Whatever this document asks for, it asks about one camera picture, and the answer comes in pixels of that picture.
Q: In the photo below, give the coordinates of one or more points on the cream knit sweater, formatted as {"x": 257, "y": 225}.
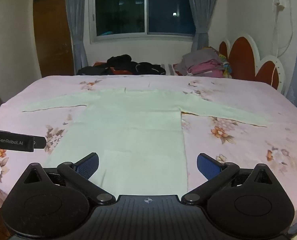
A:
{"x": 133, "y": 130}

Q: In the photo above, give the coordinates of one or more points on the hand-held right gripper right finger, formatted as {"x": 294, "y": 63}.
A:
{"x": 208, "y": 166}

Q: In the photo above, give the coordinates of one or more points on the pile of dark clothes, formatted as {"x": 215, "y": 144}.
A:
{"x": 128, "y": 66}

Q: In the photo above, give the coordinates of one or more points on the brown wooden door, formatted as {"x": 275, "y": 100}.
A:
{"x": 52, "y": 35}

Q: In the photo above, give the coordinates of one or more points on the grey curtain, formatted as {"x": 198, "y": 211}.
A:
{"x": 76, "y": 25}
{"x": 201, "y": 12}

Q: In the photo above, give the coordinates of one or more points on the pink floral bed sheet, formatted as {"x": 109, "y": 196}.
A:
{"x": 238, "y": 97}

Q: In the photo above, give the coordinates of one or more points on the grey striped cloth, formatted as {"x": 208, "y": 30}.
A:
{"x": 168, "y": 69}

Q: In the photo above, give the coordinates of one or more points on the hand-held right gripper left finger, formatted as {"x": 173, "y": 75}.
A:
{"x": 87, "y": 166}

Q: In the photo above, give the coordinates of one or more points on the white wall socket with plug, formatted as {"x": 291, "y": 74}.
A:
{"x": 279, "y": 3}

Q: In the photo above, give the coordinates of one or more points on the sliding glass window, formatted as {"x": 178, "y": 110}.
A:
{"x": 143, "y": 10}

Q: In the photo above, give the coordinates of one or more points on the red and white headboard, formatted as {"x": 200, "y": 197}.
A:
{"x": 243, "y": 57}

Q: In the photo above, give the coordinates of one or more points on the teal cloth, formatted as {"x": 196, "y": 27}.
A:
{"x": 106, "y": 33}

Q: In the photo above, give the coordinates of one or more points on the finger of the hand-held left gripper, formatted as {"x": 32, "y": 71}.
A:
{"x": 39, "y": 142}

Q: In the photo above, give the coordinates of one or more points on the stack of folded clothes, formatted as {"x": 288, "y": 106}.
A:
{"x": 203, "y": 63}

